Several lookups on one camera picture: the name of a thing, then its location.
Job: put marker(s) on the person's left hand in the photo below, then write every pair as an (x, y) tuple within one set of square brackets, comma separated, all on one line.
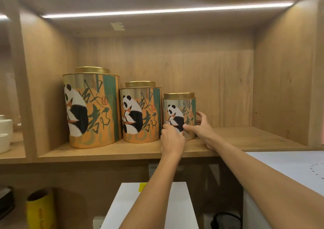
[(172, 142)]

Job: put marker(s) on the person's right hand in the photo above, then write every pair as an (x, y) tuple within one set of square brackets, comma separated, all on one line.
[(205, 132)]

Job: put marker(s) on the small panda tea tin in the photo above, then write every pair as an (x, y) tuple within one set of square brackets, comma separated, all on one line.
[(178, 104)]

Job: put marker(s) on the wooden shelf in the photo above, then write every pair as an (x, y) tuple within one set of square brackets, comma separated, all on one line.
[(215, 79)]

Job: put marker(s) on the person's right forearm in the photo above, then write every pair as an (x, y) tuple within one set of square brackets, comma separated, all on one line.
[(265, 183)]

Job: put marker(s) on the person's left forearm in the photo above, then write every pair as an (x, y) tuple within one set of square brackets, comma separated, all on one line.
[(152, 196)]

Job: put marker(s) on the medium panda tea tin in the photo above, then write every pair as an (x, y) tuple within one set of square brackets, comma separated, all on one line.
[(141, 114)]

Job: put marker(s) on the large panda tea tin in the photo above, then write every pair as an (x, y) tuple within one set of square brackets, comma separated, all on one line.
[(96, 109)]

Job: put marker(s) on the white box with yellow sticker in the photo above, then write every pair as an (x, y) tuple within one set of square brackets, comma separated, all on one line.
[(126, 208)]

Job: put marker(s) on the white appliance with dotted top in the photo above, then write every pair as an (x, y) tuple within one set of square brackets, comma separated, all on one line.
[(291, 165)]

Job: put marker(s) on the long strip light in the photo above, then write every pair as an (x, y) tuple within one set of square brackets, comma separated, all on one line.
[(164, 10)]

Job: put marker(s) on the yellow film roll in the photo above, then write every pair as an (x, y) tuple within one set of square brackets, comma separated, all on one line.
[(40, 211)]

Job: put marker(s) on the white cup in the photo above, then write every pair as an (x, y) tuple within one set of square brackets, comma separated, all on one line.
[(5, 127), (4, 143)]

